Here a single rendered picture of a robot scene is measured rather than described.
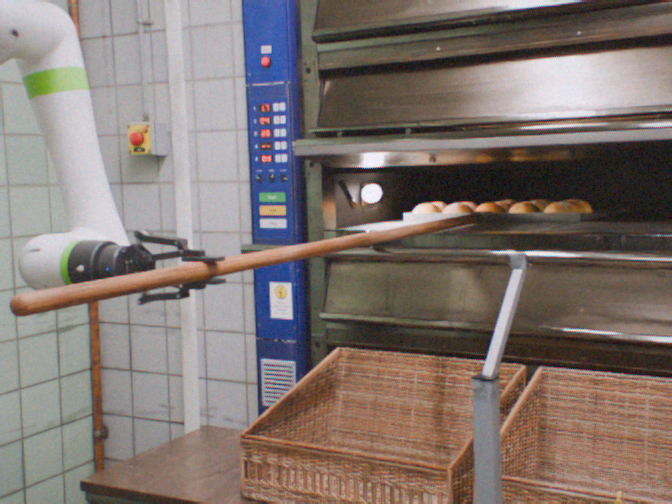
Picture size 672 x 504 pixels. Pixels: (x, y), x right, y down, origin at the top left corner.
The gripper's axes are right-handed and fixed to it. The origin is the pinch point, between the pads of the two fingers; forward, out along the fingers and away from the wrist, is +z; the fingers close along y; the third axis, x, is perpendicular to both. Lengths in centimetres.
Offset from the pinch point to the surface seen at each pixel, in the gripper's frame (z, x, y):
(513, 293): 35, -57, 10
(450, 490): 23, -50, 51
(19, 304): 1.3, 39.8, -0.2
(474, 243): 11, -101, 4
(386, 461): 9, -51, 47
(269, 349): -53, -99, 37
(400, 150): -3, -86, -20
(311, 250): 1.8, -32.6, -0.2
